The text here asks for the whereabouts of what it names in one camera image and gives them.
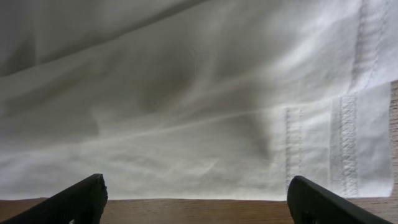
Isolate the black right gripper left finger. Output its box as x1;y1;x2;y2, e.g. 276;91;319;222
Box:
2;174;108;224

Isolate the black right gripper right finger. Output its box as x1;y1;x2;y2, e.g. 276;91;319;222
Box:
287;175;391;224

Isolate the white t-shirt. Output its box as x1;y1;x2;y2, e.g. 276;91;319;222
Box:
1;0;397;200

